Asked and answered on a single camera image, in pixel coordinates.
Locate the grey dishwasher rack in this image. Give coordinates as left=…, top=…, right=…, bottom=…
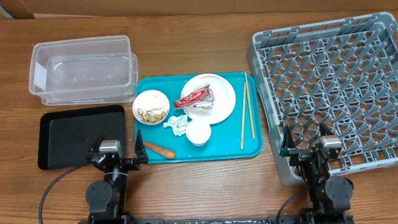
left=247, top=12, right=397, bottom=185

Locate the red foil snack wrapper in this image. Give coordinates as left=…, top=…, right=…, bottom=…
left=174, top=85, right=215, bottom=109

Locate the small white cup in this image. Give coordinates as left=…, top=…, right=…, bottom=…
left=186, top=119, right=211, bottom=146

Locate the teal serving tray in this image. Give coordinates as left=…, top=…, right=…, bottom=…
left=135, top=72, right=263, bottom=164

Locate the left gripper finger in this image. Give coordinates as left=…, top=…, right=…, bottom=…
left=87, top=131, right=105, bottom=153
left=134, top=129, right=149, bottom=164

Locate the large white plate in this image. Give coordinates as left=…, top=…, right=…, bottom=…
left=180, top=73, right=236, bottom=124

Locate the left wooden chopstick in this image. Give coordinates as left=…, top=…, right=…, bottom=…
left=240, top=82, right=246, bottom=150

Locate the black plastic tray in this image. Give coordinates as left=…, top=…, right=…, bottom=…
left=37, top=105, right=126, bottom=170

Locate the orange carrot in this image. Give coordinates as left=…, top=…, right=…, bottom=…
left=144, top=142, right=176, bottom=159

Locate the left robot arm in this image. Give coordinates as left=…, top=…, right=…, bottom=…
left=85, top=131, right=149, bottom=224

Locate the wooden chopstick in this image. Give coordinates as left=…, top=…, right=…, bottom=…
left=244, top=72, right=256, bottom=139
left=240, top=82, right=246, bottom=150

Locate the white bowl with rice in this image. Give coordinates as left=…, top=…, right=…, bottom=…
left=132, top=90, right=170, bottom=125

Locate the right wooden chopstick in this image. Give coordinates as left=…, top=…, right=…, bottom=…
left=244, top=72, right=256, bottom=139

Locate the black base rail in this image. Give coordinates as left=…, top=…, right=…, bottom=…
left=78, top=215, right=355, bottom=224

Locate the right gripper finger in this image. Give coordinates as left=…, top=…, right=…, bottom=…
left=319, top=123, right=333, bottom=136
left=279, top=125, right=295, bottom=157

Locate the white tissue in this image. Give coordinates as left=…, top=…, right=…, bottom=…
left=163, top=114, right=188, bottom=136

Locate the small white bowl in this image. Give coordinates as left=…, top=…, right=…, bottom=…
left=199, top=102, right=216, bottom=112

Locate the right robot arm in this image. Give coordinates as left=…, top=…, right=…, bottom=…
left=275, top=123, right=354, bottom=223

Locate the clear plastic waste bin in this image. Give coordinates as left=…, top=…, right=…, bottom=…
left=29, top=35, right=138, bottom=106

